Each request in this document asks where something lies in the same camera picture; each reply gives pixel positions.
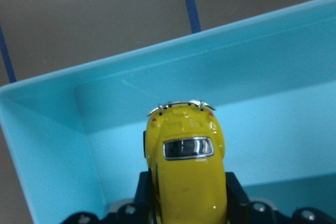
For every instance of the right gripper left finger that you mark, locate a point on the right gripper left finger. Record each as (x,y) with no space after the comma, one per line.
(140,208)

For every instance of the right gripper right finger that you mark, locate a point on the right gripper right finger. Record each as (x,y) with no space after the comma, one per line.
(240,209)

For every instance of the yellow beetle toy car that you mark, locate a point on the yellow beetle toy car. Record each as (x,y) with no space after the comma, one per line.
(184,149)

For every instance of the light blue plastic bin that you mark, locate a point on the light blue plastic bin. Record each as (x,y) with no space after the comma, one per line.
(75,135)

